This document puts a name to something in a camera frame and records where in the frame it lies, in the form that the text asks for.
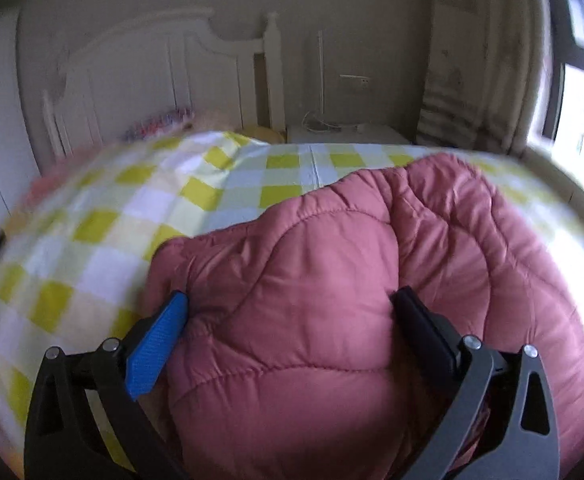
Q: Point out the yellow checkered bed sheet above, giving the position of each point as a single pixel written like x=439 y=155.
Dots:
x=71 y=270

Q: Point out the patterned decorative pillow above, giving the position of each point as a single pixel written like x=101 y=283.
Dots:
x=162 y=124

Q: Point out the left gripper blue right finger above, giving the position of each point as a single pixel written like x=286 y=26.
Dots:
x=498 y=420

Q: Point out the pink quilted jacket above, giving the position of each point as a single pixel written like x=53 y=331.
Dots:
x=290 y=366

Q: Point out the yellow pillow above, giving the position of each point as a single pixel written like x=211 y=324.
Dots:
x=264 y=134

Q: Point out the beige printed curtain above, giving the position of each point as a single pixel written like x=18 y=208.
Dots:
x=488 y=77

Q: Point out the slim white desk lamp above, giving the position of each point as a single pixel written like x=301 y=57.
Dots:
x=314 y=120

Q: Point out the white nightstand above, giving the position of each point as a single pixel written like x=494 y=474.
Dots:
x=358 y=134

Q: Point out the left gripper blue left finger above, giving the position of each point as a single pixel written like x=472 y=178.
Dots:
x=62 y=438

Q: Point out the white wooden headboard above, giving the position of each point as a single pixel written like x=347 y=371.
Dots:
x=161 y=61

